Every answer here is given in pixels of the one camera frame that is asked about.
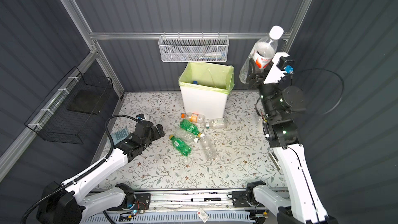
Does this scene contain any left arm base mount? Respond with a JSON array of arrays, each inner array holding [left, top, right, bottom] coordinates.
[[108, 194, 151, 211]]

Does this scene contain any red white carton label bottle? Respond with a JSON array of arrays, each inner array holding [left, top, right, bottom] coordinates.
[[239, 26, 284, 84]]

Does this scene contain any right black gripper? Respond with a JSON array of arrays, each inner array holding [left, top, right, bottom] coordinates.
[[244, 58, 277, 121]]

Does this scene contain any orange label orange cap bottle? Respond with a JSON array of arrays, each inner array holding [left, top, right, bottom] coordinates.
[[181, 113, 206, 125]]

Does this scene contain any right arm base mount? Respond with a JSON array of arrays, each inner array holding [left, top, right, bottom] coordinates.
[[231, 189, 263, 208]]

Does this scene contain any small clear square bottle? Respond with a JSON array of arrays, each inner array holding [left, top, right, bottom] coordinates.
[[210, 118, 226, 129]]

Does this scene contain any black wire basket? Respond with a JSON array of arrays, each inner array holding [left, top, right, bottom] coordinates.
[[24, 67, 114, 145]]

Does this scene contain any black marker pen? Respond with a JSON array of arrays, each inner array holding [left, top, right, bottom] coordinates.
[[191, 198, 221, 202]]

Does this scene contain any green soda bottle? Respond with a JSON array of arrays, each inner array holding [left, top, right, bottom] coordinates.
[[179, 119, 205, 138], [169, 135, 191, 157]]

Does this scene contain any black corrugated cable hose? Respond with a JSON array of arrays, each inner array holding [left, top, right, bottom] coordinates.
[[19, 114, 141, 224]]

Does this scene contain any white red tag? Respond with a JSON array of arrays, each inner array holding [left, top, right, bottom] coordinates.
[[197, 208, 209, 223]]

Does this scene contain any white trash bin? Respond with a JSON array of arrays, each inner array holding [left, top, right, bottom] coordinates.
[[180, 86, 229, 119]]

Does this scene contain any white wire mesh basket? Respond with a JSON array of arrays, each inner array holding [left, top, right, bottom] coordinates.
[[158, 36, 230, 63]]

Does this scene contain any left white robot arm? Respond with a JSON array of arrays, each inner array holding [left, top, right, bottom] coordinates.
[[36, 120, 165, 224]]

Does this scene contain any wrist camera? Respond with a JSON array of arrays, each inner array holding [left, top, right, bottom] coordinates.
[[263, 52, 294, 84], [136, 114, 146, 121]]

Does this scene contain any green bin liner bag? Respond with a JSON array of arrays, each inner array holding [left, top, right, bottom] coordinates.
[[178, 62, 235, 94]]

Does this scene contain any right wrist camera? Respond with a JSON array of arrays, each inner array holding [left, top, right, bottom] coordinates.
[[263, 52, 294, 84]]

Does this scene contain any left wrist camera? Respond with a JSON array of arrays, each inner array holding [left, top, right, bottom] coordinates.
[[136, 114, 146, 121]]

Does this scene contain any large clear bottle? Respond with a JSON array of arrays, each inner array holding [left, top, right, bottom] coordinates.
[[173, 128, 200, 145]]

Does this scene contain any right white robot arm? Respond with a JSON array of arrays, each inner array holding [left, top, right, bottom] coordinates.
[[247, 61, 338, 224]]

